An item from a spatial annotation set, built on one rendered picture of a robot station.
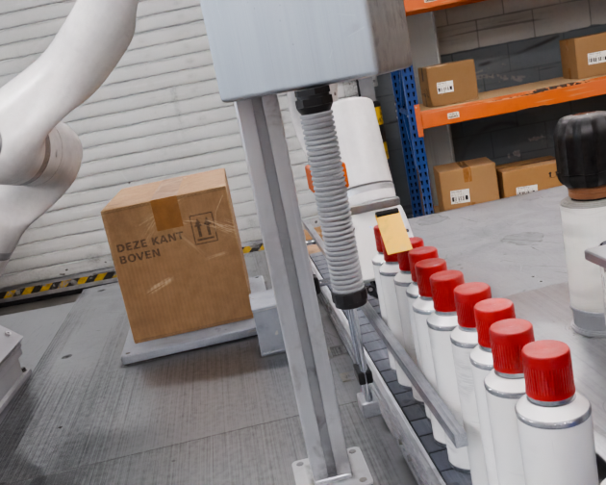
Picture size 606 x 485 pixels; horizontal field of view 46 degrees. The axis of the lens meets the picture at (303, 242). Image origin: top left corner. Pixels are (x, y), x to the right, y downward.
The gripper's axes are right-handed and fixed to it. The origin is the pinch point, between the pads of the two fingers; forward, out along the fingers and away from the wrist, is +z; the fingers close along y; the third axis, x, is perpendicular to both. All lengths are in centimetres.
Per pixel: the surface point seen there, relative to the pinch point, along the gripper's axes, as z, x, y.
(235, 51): -27.7, -37.3, -15.9
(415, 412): 12.0, -14.5, -3.1
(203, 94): -176, 392, -23
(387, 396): 10.1, -8.7, -5.1
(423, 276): -3.3, -29.4, -1.6
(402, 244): -7.7, -20.7, -1.0
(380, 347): 4.6, 6.0, -2.2
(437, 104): -117, 327, 118
